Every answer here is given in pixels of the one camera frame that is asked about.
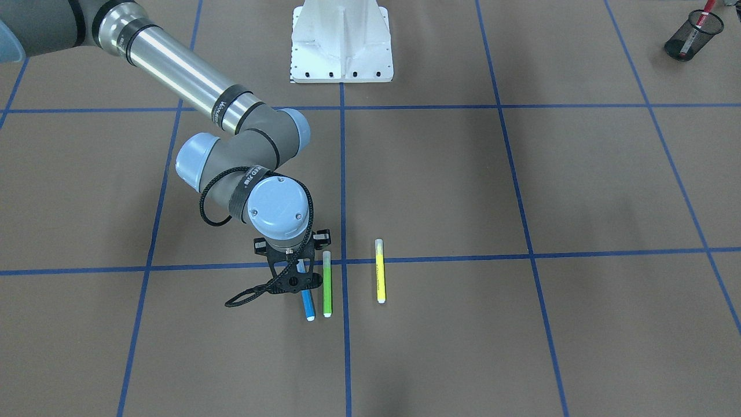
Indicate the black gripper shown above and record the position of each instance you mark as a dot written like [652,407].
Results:
[322,237]

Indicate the blue marker pen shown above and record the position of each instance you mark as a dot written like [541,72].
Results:
[307,297]

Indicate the red and white marker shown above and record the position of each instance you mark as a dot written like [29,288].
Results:
[697,26]

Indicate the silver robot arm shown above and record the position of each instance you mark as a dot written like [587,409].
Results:
[235,165]

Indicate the green highlighter pen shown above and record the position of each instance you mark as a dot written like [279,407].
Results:
[327,296]

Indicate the yellow highlighter pen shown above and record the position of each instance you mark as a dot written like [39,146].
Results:
[381,295]

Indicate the brown paper table mat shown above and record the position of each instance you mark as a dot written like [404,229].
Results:
[557,198]

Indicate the black mesh pen cup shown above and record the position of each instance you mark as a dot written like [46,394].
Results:
[713,25]

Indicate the white camera post base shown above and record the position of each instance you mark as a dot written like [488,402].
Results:
[341,42]

